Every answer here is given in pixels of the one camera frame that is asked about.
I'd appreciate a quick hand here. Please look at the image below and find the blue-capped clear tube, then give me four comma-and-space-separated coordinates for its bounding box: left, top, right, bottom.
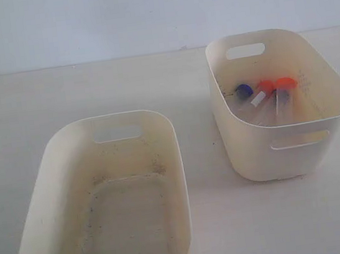
234, 83, 253, 104

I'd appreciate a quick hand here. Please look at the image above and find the orange-capped tube with label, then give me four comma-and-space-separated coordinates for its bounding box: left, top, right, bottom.
250, 79, 275, 111

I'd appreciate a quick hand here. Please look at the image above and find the orange-capped clear tube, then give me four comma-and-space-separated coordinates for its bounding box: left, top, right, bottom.
275, 77, 298, 120

